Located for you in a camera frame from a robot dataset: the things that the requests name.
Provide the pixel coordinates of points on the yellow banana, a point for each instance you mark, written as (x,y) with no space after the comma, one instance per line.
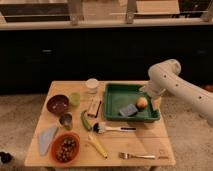
(97,145)

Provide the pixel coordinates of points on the grey folded cloth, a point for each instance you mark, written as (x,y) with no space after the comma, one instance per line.
(45,138)

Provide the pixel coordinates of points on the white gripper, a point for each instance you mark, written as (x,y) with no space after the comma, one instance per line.
(156,102)

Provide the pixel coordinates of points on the wooden table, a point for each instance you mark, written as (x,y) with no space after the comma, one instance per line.
(149,139)

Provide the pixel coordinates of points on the small metal cup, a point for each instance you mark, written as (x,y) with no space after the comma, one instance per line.
(66,121)

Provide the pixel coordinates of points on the wooden block with black strip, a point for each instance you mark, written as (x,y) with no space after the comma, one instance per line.
(94,107)

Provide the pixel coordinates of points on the black object on floor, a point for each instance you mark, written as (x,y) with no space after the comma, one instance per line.
(5,157)

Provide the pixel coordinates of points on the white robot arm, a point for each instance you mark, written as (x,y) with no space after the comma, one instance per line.
(165,76)

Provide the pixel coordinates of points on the white paper cup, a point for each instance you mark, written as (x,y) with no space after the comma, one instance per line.
(92,85)

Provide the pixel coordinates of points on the green cucumber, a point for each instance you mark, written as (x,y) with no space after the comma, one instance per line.
(85,123)

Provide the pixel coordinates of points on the metal fork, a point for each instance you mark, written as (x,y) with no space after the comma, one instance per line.
(128,156)

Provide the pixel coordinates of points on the dark cabinet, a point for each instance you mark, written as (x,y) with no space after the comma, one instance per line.
(30,60)

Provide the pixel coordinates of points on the orange bowl with grapes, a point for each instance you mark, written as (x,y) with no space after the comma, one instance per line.
(64,149)

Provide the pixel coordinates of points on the light green plastic cup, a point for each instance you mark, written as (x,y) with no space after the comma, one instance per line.
(74,99)

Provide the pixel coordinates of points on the white handled brush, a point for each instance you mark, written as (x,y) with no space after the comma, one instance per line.
(101,127)

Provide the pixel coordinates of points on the orange apple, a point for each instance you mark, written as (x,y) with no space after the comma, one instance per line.
(141,103)

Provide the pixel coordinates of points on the blue sponge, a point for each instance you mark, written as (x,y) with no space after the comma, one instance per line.
(128,110)

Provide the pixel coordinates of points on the dark red bowl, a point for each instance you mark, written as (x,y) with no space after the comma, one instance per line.
(58,104)

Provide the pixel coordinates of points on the green plastic tray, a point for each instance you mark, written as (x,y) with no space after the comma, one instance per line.
(118,96)

